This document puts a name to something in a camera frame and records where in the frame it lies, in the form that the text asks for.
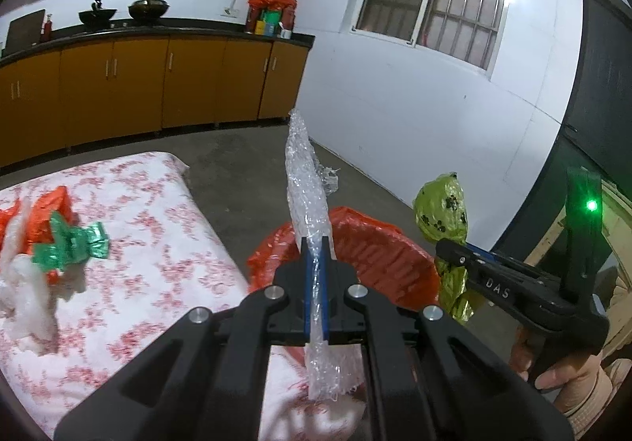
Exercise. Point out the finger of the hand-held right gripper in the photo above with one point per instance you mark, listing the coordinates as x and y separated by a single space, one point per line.
481 250
493 280

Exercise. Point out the twisted red plastic bag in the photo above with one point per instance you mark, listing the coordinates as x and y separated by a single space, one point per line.
49 214

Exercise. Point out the white cup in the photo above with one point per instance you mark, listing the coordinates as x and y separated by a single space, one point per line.
286 32

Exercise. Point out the dark cutting board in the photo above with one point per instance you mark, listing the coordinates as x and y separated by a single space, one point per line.
22 31

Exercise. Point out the red bottle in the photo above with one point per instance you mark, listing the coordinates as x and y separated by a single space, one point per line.
47 28

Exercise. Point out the yellow box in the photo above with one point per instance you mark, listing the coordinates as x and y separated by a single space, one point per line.
259 27

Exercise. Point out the wooden lower kitchen cabinets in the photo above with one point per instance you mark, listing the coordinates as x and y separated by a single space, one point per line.
148 85

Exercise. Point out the black kitchen countertop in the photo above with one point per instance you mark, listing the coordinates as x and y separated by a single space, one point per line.
222 32

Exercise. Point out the black pot with lid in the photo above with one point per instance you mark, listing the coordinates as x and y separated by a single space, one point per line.
148 10

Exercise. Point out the pale wooden frame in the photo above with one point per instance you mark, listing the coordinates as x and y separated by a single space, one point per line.
617 223

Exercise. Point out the yellow-green printed plastic bag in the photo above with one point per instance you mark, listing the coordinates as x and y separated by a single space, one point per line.
442 206

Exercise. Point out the floral tablecloth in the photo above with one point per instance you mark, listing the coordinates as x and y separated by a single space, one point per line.
148 283

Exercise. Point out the black wok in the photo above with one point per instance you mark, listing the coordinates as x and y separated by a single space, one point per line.
97 15

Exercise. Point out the red bag over bottles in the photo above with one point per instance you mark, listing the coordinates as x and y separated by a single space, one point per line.
271 0

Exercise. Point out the white clear plastic bag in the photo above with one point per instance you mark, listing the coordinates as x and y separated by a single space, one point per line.
27 293

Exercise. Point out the green plastic bag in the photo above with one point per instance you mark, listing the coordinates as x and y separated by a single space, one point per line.
69 243

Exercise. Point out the person's right forearm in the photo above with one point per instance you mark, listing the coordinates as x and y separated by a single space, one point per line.
612 386

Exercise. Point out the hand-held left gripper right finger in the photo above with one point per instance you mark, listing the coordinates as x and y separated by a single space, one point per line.
324 293

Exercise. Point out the green box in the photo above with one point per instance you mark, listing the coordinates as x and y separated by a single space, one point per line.
269 22

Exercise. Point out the person's right hand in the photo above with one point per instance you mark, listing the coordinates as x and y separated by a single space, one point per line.
568 374

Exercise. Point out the wall power outlet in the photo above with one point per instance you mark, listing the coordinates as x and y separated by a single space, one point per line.
230 11

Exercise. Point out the clear bubble wrap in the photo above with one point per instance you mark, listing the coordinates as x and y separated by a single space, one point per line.
306 194

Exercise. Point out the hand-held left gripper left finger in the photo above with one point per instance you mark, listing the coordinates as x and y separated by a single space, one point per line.
309 293

